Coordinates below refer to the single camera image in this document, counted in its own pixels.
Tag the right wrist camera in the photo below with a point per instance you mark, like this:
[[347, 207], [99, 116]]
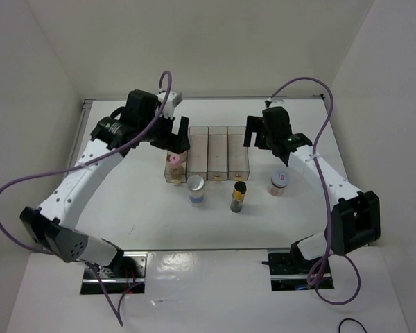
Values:
[[270, 103]]

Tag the pink cap spice bottle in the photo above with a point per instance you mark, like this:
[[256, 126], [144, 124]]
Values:
[[175, 165]]

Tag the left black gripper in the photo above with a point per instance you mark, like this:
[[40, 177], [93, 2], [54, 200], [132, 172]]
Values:
[[176, 143]]

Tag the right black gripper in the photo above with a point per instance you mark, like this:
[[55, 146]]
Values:
[[256, 124]]

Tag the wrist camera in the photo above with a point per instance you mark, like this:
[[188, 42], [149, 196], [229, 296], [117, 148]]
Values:
[[173, 100], [270, 103]]

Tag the black gold pepper grinder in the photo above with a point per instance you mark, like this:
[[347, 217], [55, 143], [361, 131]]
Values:
[[238, 196]]

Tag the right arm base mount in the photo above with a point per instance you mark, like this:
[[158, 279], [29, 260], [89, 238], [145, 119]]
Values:
[[284, 274]]

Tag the red label spice jar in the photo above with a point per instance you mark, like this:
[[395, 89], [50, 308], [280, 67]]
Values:
[[278, 183]]

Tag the white blue cylindrical shaker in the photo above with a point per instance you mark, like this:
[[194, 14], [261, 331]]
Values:
[[196, 190]]

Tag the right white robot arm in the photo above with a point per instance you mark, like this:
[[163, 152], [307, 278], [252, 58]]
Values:
[[353, 215]]

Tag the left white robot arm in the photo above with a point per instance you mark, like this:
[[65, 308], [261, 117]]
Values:
[[53, 223]]

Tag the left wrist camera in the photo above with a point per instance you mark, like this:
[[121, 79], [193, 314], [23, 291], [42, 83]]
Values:
[[173, 100]]

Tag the clear organizer bin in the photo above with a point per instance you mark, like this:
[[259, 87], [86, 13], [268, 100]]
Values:
[[238, 158], [217, 163], [198, 152], [183, 178]]

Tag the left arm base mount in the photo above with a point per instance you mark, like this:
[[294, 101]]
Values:
[[130, 278]]

